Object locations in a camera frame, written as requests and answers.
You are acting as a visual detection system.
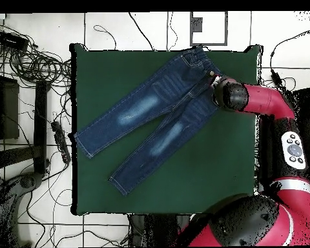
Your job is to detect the blue denim jeans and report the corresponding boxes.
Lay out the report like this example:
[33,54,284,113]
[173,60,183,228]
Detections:
[73,46,223,197]

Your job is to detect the dark green table cloth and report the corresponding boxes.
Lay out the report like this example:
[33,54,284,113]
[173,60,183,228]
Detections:
[70,43,264,216]

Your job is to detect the black power strip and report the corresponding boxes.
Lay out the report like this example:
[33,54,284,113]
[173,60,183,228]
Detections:
[50,120,72,165]

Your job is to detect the black rectangular box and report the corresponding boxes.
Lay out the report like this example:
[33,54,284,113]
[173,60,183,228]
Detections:
[0,30,29,51]

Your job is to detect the black chair base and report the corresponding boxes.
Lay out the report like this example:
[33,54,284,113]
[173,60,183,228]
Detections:
[0,171,46,207]

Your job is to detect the grey square floor frame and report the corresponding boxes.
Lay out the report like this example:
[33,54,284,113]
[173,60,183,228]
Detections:
[189,11,229,47]

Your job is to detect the black cable with adapter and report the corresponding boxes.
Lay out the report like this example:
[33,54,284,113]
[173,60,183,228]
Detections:
[269,25,310,87]

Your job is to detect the looped thin black cable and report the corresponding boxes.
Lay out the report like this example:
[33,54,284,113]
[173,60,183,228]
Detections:
[93,25,118,51]

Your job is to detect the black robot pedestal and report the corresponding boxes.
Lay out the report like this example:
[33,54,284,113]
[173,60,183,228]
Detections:
[129,214,192,247]

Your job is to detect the black frame stand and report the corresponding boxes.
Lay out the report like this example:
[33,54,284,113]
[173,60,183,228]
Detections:
[0,57,51,179]

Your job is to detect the black cable tangle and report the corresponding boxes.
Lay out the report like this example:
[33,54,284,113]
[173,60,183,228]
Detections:
[0,21,73,88]

